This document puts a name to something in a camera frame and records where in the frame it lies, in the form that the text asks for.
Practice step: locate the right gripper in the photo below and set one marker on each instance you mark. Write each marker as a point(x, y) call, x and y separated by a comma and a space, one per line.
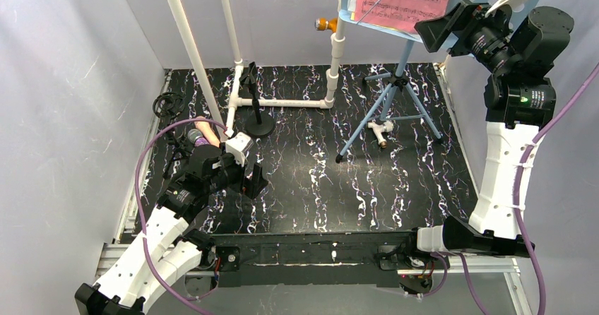
point(458, 34)

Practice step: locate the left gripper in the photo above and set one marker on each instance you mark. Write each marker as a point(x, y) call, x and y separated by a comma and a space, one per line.
point(248, 179)

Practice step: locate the black round-base microphone stand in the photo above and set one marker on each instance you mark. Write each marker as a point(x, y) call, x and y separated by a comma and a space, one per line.
point(261, 124)

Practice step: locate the pink microphone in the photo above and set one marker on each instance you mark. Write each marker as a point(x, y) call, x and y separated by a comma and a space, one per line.
point(207, 132)

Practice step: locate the blue music stand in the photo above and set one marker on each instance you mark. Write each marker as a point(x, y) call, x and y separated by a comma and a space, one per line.
point(400, 82)

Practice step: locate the purple glitter microphone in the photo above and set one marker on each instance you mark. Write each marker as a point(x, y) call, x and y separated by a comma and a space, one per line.
point(196, 138)

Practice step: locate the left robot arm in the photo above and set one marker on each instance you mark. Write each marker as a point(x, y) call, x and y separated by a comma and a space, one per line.
point(165, 250)

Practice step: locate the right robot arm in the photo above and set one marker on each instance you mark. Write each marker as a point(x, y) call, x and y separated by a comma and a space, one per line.
point(520, 101)

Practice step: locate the orange knob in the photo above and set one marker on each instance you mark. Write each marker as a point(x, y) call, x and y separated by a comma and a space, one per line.
point(322, 24)

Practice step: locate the white pipe piece brass end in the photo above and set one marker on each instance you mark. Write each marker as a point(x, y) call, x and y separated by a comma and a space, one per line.
point(379, 130)

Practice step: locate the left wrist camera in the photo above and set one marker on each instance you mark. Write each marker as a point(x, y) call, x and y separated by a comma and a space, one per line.
point(238, 146)

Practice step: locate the white PVC pipe frame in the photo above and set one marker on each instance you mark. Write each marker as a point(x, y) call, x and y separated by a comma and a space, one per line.
point(219, 33)

